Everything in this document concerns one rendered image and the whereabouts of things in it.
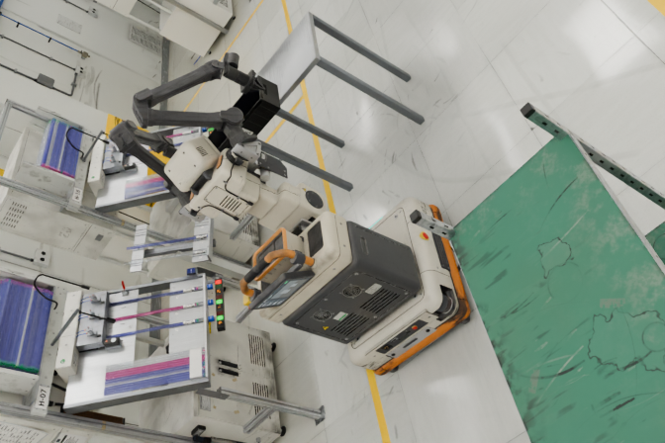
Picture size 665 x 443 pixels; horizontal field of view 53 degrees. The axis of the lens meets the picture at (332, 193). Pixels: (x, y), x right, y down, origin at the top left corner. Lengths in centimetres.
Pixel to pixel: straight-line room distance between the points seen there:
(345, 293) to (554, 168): 137
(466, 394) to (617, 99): 142
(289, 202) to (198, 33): 502
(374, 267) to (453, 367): 65
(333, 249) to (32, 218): 252
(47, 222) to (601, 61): 343
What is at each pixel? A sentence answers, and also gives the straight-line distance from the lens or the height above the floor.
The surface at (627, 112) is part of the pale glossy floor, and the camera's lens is 301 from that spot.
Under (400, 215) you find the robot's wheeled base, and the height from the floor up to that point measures 28.
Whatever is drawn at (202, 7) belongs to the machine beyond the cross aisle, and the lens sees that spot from 765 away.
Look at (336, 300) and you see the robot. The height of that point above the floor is 59.
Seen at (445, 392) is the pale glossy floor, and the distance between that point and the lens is 314.
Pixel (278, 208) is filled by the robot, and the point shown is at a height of 88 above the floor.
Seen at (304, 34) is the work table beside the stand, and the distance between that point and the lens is 377.
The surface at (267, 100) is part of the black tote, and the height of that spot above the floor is 109.
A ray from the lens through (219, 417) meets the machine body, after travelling 379.
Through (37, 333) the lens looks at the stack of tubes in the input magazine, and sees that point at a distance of 375.
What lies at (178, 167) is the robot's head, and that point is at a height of 135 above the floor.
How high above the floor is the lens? 223
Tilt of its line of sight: 31 degrees down
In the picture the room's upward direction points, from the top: 65 degrees counter-clockwise
